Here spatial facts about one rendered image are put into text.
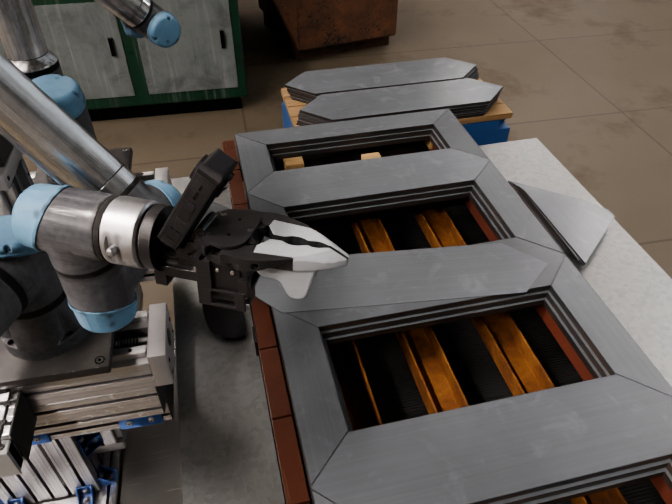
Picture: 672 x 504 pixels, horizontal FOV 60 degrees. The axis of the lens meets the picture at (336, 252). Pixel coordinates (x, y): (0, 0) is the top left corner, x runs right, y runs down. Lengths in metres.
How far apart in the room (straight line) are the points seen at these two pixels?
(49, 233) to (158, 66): 3.17
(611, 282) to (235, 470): 1.06
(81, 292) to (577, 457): 0.88
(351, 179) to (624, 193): 2.06
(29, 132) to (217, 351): 0.86
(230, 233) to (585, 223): 1.36
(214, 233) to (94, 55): 3.28
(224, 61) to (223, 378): 2.63
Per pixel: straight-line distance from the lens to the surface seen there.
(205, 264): 0.61
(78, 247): 0.67
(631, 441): 1.26
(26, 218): 0.70
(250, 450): 1.35
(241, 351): 1.51
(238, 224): 0.61
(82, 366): 1.10
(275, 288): 1.38
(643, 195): 3.53
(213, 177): 0.55
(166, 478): 1.90
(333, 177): 1.73
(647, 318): 1.66
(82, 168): 0.81
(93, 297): 0.74
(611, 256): 1.80
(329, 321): 1.31
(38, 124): 0.81
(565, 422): 1.23
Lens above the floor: 1.84
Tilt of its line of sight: 42 degrees down
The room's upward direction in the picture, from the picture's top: straight up
